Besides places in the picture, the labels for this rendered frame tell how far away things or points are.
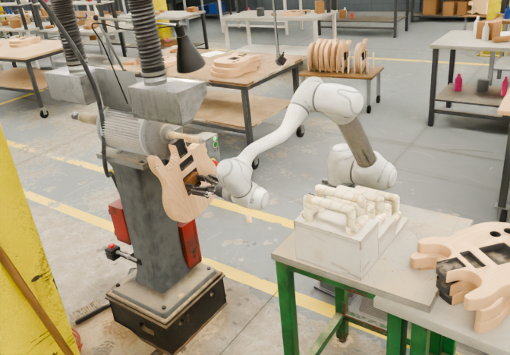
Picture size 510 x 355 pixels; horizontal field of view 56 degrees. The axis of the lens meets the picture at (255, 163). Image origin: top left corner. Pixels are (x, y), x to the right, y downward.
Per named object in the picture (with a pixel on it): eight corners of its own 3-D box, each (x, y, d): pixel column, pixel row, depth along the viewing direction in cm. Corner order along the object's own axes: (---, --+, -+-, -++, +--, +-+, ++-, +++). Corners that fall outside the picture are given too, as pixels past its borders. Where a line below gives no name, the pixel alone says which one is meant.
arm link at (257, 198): (247, 188, 214) (234, 173, 204) (276, 195, 205) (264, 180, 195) (237, 208, 210) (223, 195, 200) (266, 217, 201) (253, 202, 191)
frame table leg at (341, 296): (335, 341, 264) (331, 200, 225) (340, 334, 268) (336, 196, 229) (344, 345, 261) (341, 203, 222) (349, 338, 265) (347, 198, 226)
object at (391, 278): (283, 387, 220) (270, 252, 188) (339, 309, 261) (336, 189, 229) (417, 456, 186) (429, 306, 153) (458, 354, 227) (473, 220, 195)
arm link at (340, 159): (336, 171, 283) (335, 137, 274) (364, 179, 272) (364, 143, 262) (321, 183, 272) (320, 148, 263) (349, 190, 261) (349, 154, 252)
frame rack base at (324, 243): (295, 259, 183) (292, 221, 175) (314, 239, 193) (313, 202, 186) (361, 281, 167) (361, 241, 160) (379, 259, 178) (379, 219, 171)
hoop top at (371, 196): (335, 193, 191) (334, 186, 190) (338, 190, 193) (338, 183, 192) (382, 205, 180) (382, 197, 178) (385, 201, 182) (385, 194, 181)
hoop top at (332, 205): (301, 203, 171) (300, 195, 170) (306, 199, 173) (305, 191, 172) (352, 217, 159) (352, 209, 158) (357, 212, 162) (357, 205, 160)
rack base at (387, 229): (314, 240, 193) (313, 220, 189) (333, 220, 205) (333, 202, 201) (379, 259, 177) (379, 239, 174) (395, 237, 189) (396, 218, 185)
